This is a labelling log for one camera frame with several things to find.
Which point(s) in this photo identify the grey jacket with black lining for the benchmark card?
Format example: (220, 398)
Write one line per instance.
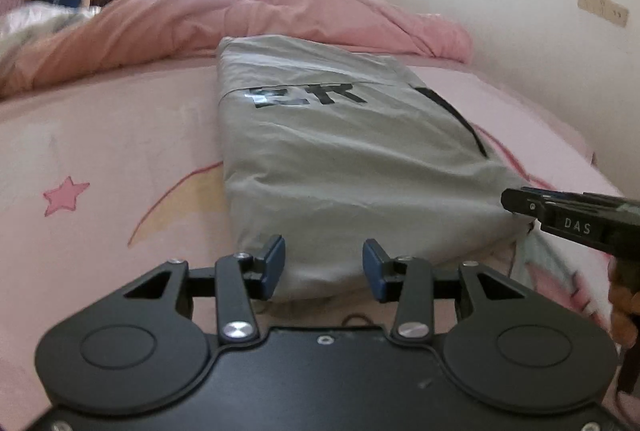
(328, 148)

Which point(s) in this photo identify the person's right hand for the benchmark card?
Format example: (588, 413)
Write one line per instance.
(624, 303)

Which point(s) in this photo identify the pink duvet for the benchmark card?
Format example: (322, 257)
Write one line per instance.
(136, 32)

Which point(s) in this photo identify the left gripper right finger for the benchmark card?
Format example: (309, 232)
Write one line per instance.
(381, 272)

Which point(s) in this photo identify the pink cartoon bed sheet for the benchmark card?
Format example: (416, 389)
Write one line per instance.
(112, 176)

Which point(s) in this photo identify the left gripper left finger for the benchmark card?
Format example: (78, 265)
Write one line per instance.
(268, 266)

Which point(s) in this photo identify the beige wall socket strip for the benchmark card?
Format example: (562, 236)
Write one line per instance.
(608, 10)

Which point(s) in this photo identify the white pastel patterned quilt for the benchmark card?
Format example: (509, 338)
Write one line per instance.
(37, 19)

